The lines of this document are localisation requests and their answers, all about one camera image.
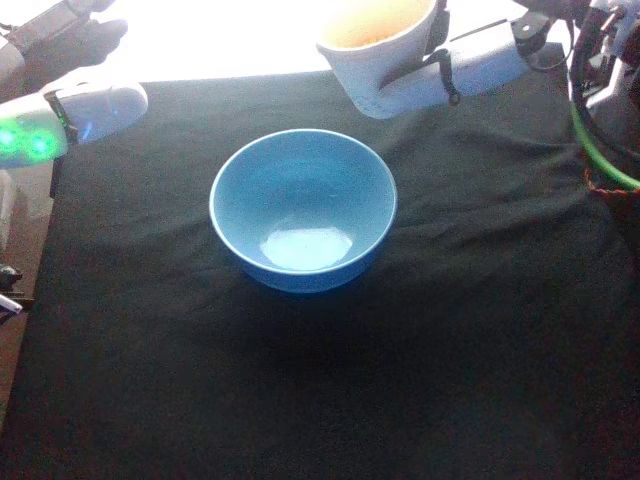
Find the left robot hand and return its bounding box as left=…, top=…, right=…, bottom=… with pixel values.
left=0, top=0, right=150, bottom=169

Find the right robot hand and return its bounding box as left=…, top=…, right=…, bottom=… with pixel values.
left=378, top=0, right=640, bottom=109

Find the white paper cup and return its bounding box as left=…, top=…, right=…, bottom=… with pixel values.
left=315, top=0, right=442, bottom=121

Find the blue bowl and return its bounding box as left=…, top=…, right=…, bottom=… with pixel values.
left=208, top=128, right=399, bottom=295

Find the white backdrop sheet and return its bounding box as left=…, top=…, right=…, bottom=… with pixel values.
left=89, top=0, right=571, bottom=84

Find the black table cloth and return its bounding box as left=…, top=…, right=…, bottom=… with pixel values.
left=0, top=42, right=640, bottom=480

